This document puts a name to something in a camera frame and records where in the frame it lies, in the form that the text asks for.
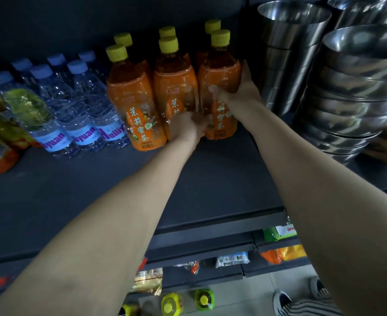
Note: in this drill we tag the group of clear water bottles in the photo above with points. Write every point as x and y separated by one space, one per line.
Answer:
81 108

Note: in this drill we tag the person's left hand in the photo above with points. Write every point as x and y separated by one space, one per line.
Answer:
186 128

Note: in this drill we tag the stack of steel cups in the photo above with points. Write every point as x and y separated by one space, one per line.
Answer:
361 9
288 46

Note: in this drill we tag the person's left forearm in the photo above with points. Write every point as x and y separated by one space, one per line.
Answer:
114 220

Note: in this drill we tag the yellow green snack packet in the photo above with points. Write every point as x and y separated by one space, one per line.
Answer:
22 110

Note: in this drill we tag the person's right thumb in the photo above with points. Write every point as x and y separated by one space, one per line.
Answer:
219 92

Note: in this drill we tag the yellow-capped orange tea bottle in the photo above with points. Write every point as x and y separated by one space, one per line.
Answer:
218 74
175 82

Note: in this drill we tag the small red packet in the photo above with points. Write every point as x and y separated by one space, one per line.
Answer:
142 264

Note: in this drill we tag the yellow lidded bottle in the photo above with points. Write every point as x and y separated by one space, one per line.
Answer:
130 310
171 305

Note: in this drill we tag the black white striped trousers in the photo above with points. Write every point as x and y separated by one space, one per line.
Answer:
311 308

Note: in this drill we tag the white snack packet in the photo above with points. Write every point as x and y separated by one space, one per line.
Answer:
232 259

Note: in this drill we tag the person's right hand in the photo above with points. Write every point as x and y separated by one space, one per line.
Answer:
244 93

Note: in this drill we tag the silver orange packet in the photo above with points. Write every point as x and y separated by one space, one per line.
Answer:
190 267

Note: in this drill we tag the dark grey shelving unit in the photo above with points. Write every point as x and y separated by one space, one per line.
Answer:
213 180

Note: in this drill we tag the person's right forearm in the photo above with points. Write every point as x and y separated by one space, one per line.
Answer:
321 194

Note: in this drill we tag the cluster of orange tea bottles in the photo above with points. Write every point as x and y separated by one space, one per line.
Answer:
134 101

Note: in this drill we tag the orange yellow packet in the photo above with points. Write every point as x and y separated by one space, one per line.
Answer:
285 254

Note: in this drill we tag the stack of steel bowls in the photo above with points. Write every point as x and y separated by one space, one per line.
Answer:
351 95

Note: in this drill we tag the green white packet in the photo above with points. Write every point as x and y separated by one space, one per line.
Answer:
280 232

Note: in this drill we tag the black white sneaker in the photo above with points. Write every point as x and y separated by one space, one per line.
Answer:
318 287
280 302

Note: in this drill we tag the gold snack packet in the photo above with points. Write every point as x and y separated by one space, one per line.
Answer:
147 281

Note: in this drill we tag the green lidded bottle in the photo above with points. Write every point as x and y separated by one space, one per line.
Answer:
204 299

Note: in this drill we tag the person's left thumb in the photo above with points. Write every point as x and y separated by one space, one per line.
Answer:
202 119

